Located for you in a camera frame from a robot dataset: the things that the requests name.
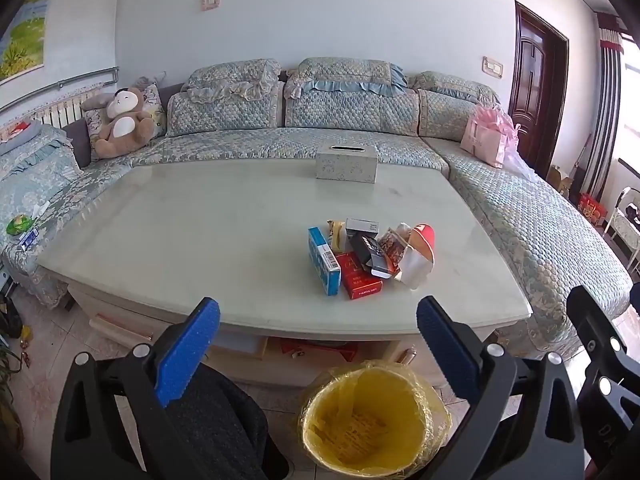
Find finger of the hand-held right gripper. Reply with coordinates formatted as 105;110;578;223
566;285;633;402

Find patterned tissue box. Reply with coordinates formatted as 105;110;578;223
315;144;378;184

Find red cigarette box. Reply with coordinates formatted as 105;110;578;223
335;252;384;301

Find trash bin with yellow bag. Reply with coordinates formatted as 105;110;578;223
298;360;453;479

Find red gift box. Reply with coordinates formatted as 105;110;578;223
578;193;607;227

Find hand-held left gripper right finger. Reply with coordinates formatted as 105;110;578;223
416;295;587;480

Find ruffled quilted sofa cushion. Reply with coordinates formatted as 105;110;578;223
284;57;405;99
407;70;501;107
180;58;282;106

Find quilted blue-grey sectional sofa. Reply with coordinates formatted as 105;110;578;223
0;57;634;357

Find white radiator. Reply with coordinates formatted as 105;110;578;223
0;87;109;137

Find grey white small box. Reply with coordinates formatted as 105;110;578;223
345;218;382;237

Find striped curtain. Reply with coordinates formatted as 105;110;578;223
579;10;627;207

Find grey wall pipe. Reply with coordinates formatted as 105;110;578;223
0;65;120;112

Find blue cardboard box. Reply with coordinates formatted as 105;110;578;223
307;226;342;296

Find dark wooden door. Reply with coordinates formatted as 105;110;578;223
509;0;570;167

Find black cardboard box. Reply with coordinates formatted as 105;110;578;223
348;233;397;280

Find pink gift bag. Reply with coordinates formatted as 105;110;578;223
460;105;522;169

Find brown cardboard box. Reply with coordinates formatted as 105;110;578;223
547;164;577;197

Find pink plastic bag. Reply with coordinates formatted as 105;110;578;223
502;135;539;177

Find landscape wall poster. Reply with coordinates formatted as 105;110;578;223
0;0;54;87

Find red printed snack packet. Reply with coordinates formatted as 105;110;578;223
377;227;412;274

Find red paper cup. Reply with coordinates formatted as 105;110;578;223
408;222;437;262

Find person's dark trousers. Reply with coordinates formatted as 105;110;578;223
165;364;292;480

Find brown teddy bear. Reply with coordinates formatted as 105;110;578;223
93;87;156;159

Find white coffee table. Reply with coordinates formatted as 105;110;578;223
37;159;534;391

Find red plastic basket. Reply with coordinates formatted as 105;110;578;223
279;339;352;362

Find grey cushion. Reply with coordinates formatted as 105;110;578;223
62;119;94;170

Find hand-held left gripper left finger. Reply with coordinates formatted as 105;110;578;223
50;296;221;480

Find white metal chair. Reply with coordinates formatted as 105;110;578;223
602;187;640;262

